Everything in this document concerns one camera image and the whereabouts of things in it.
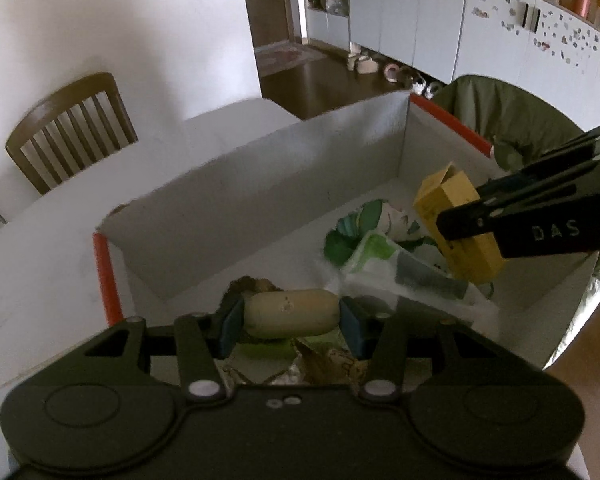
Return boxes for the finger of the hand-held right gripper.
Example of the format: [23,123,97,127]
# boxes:
[436,182,577,243]
[475,119,600,202]

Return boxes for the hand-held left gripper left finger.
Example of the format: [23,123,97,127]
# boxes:
[82,297,246,402]

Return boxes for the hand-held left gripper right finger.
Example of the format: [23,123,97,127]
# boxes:
[340,296,511,402]

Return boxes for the yellow small carton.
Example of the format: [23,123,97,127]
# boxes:
[412,161,506,284]

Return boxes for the dark brown plush ring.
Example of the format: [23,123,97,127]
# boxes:
[222,276,282,306]

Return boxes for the beige oblong plush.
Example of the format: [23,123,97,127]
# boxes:
[242,287,341,340]

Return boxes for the tissue packet with grey print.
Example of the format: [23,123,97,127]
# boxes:
[339,232,499,319]

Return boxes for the green leaf print pouch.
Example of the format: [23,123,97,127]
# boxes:
[324,199,431,267]

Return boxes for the red cardboard box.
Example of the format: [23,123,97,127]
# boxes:
[92,91,600,372]

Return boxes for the green jacket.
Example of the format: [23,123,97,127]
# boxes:
[432,74,600,313]

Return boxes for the white and black shoes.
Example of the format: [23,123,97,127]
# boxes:
[409,77,444,100]

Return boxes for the beige shoes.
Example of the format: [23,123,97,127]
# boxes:
[347,52,379,75]

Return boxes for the patterned floor rug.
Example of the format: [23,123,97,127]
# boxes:
[254,42,327,79]

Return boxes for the brown wooden chair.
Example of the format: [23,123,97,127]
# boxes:
[6,72,139,196]

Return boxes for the brown wooden door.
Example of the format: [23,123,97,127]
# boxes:
[239,0,303,50]

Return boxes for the white wall cabinet unit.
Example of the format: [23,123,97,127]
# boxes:
[300,0,600,92]

